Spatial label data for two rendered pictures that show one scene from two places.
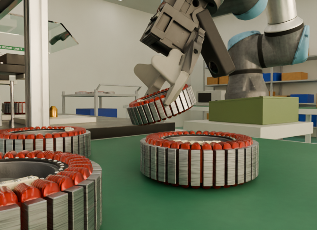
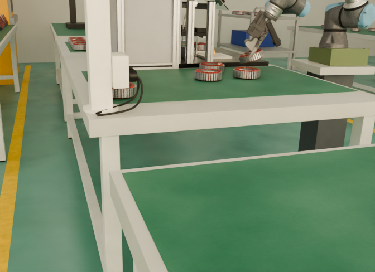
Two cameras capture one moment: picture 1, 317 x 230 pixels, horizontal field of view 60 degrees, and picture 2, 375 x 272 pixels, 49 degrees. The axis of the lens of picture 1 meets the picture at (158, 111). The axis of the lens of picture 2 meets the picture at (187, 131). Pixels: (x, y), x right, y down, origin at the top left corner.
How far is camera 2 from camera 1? 1.52 m
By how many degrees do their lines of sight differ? 27
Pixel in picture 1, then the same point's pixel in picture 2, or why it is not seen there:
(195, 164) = (240, 73)
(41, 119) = (210, 58)
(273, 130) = (331, 69)
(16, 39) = not seen: outside the picture
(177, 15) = (256, 26)
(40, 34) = (211, 28)
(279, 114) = (347, 60)
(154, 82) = not seen: hidden behind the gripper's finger
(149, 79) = not seen: hidden behind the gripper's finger
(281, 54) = (350, 22)
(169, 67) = (251, 45)
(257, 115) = (328, 59)
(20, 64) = (202, 32)
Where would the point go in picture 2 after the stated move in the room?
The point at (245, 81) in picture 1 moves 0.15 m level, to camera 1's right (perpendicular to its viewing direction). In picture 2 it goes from (328, 37) to (359, 38)
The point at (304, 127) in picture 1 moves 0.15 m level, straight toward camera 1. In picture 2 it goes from (364, 69) to (348, 72)
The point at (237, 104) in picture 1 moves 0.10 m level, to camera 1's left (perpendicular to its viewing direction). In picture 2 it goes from (321, 51) to (302, 50)
